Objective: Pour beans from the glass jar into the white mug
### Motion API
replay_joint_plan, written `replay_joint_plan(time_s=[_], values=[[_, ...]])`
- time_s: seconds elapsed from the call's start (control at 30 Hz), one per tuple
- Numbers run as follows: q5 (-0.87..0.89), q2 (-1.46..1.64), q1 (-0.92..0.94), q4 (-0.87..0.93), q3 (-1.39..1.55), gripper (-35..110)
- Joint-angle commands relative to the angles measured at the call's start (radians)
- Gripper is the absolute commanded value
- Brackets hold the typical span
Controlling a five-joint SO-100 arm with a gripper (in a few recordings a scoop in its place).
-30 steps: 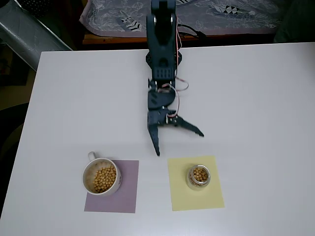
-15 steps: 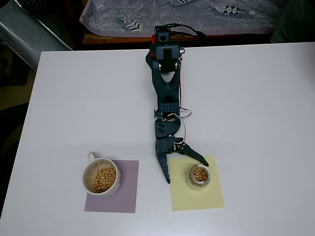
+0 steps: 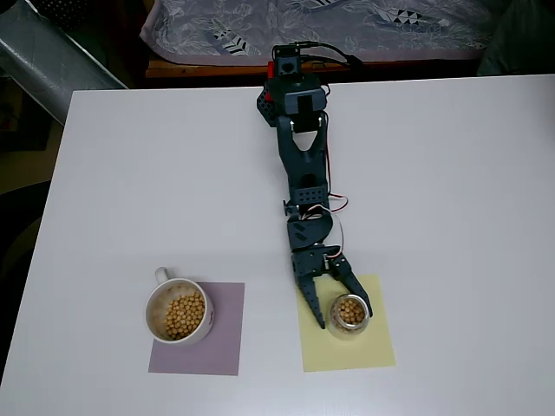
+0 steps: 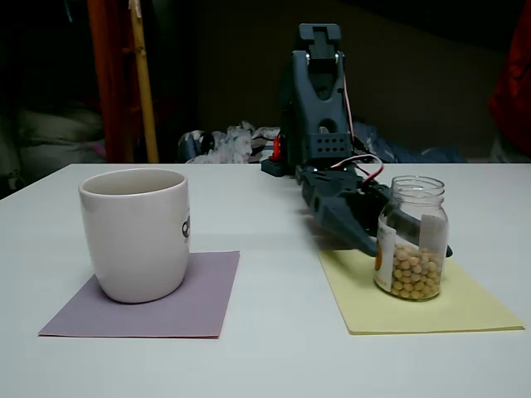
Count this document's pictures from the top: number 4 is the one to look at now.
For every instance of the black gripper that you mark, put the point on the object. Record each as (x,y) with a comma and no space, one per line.
(341,215)

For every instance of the glass jar with label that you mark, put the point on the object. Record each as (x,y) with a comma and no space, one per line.
(431,232)

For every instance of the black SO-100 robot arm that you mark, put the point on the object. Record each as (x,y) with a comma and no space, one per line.
(315,103)

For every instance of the yellow paper sheet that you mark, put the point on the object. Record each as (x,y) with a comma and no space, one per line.
(456,307)

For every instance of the red black table clamp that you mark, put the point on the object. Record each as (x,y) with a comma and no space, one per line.
(276,149)

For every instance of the leaf patterned bed cloth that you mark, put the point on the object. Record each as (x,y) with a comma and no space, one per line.
(236,145)

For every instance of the red hanging cloth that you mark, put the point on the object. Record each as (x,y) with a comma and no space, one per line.
(514,83)

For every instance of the purple paper sheet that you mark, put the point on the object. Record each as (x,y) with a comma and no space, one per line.
(199,298)

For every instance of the white ceramic mug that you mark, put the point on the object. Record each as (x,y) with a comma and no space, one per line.
(132,248)

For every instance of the yellow bamboo pole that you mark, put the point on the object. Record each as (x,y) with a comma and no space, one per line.
(143,83)

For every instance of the white stuffed bag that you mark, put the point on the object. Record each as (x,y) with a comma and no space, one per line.
(54,132)

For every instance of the red wooden post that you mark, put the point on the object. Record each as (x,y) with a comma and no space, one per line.
(112,83)

